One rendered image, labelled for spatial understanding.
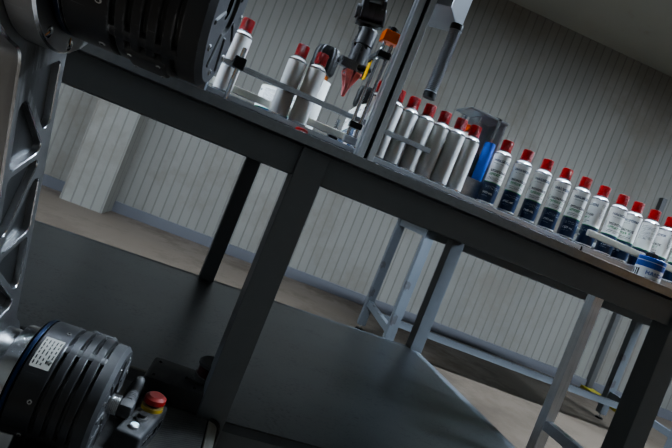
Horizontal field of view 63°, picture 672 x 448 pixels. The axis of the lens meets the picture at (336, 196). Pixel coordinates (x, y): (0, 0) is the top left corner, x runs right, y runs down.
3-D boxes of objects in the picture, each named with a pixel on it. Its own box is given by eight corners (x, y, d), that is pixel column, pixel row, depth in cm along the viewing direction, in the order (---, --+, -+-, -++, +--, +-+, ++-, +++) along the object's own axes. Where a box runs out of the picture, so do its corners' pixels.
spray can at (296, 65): (283, 120, 152) (311, 51, 152) (286, 119, 147) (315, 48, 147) (266, 112, 151) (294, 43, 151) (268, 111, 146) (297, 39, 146)
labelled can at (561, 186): (545, 231, 174) (569, 171, 174) (555, 234, 169) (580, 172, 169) (532, 226, 173) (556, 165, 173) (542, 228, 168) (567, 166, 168)
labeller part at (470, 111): (490, 127, 180) (491, 124, 180) (508, 126, 169) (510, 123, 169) (455, 110, 177) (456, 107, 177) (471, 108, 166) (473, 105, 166)
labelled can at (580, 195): (564, 240, 176) (588, 180, 176) (575, 242, 171) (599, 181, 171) (551, 234, 175) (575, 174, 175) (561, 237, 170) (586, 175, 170)
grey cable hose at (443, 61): (431, 101, 150) (460, 29, 150) (436, 100, 146) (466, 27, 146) (420, 96, 149) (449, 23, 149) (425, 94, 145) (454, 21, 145)
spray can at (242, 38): (229, 96, 148) (258, 26, 148) (230, 95, 143) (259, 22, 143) (211, 89, 147) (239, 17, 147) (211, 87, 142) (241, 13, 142)
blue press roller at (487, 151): (472, 194, 171) (492, 145, 171) (477, 195, 168) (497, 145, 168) (463, 190, 170) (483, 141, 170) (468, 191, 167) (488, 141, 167)
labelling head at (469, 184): (461, 198, 181) (491, 126, 181) (481, 203, 168) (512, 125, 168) (425, 183, 177) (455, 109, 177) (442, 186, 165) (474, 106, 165)
